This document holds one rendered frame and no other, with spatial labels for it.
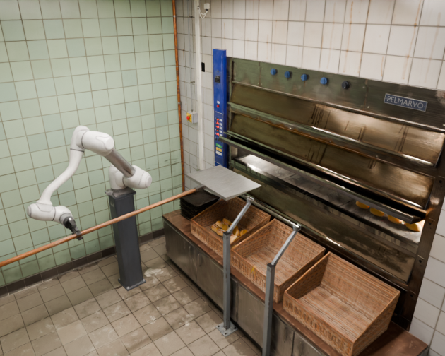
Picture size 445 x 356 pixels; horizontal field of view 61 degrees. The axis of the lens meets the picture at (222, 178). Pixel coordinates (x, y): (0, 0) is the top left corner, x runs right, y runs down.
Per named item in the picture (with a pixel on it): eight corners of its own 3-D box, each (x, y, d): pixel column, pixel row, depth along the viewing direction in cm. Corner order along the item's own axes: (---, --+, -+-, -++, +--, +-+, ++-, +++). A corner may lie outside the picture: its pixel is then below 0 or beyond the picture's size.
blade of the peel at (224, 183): (225, 200, 284) (225, 198, 283) (186, 176, 324) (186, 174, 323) (261, 186, 303) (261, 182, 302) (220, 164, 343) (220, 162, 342)
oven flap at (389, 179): (231, 132, 345) (236, 111, 341) (425, 210, 214) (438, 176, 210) (227, 132, 342) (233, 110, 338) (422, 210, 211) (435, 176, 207)
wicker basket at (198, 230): (230, 217, 378) (231, 191, 367) (270, 241, 338) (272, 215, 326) (189, 233, 352) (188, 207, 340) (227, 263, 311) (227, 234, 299)
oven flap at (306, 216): (230, 184, 367) (236, 164, 362) (407, 283, 236) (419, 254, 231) (227, 184, 364) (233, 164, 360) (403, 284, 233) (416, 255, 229)
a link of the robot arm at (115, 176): (117, 180, 344) (114, 157, 335) (134, 184, 338) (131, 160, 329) (106, 188, 331) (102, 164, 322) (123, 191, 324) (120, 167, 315)
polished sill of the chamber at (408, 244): (236, 162, 362) (236, 157, 360) (421, 251, 230) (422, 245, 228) (230, 163, 359) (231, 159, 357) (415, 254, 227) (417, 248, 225)
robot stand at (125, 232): (117, 280, 379) (104, 191, 338) (135, 272, 392) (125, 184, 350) (127, 291, 365) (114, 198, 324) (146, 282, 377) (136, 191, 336)
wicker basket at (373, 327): (325, 280, 291) (329, 250, 280) (395, 324, 250) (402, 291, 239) (280, 309, 264) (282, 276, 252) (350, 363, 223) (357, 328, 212)
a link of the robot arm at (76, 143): (64, 147, 271) (79, 150, 266) (70, 122, 272) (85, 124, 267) (77, 150, 283) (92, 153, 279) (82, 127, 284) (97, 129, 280)
